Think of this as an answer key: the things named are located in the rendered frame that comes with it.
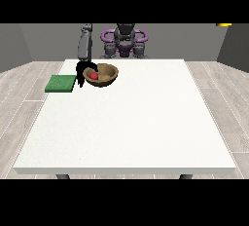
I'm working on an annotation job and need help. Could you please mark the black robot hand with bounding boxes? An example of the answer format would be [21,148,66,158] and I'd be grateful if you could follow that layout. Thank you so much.
[75,59,99,89]

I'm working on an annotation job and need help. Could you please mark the brown wooden bowl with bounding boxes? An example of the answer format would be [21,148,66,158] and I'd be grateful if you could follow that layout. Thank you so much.
[83,62,120,89]

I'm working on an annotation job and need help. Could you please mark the green square pad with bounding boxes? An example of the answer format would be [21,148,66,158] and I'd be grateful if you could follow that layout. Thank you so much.
[44,74,78,94]

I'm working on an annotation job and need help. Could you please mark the grey robot trunk purple rings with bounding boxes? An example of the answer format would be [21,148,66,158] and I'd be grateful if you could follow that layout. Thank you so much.
[98,23,151,60]

